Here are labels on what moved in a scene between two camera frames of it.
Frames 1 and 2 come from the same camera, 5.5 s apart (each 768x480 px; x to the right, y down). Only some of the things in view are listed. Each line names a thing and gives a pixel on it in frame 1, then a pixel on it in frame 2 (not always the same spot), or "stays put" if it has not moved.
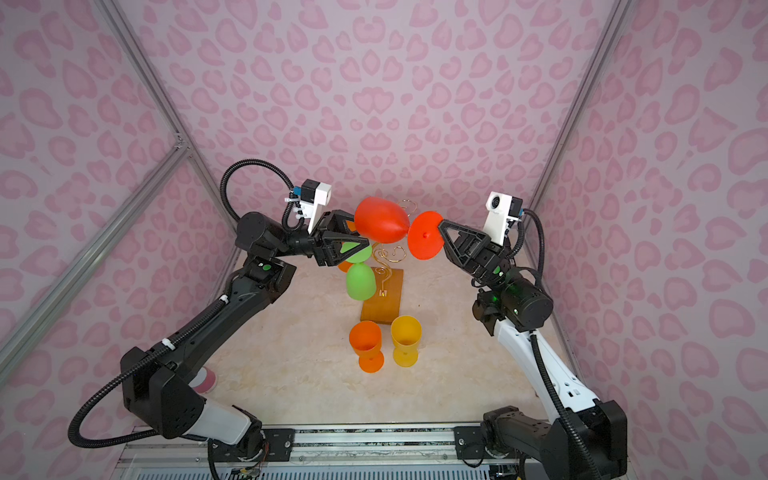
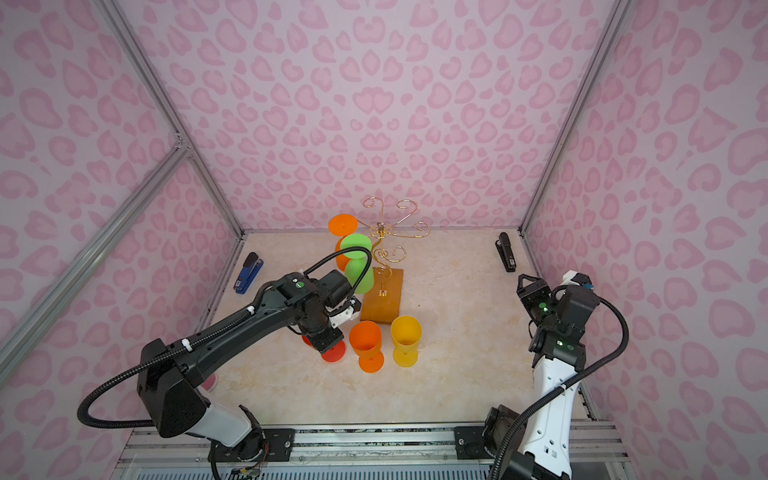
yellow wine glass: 406,333 stays put
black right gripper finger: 462,244 → 520,280
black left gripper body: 296,243 → 327,336
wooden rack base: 386,302 stays put
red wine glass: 384,221 → 334,354
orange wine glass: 365,339 stays put
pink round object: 204,381 stays put
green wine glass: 360,279 stays put
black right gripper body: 495,270 → 539,302
